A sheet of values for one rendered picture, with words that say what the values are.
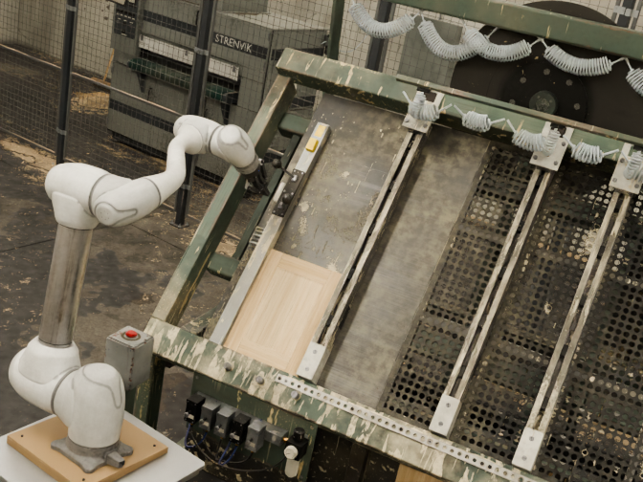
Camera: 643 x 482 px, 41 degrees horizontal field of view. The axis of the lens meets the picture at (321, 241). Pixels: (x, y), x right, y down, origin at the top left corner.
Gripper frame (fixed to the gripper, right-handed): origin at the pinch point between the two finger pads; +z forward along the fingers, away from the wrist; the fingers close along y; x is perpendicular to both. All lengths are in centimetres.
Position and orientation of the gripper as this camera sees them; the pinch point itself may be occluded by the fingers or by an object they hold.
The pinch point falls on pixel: (263, 189)
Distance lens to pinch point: 320.6
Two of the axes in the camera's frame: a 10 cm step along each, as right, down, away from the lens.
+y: -4.1, 8.7, -2.8
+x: 8.8, 3.1, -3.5
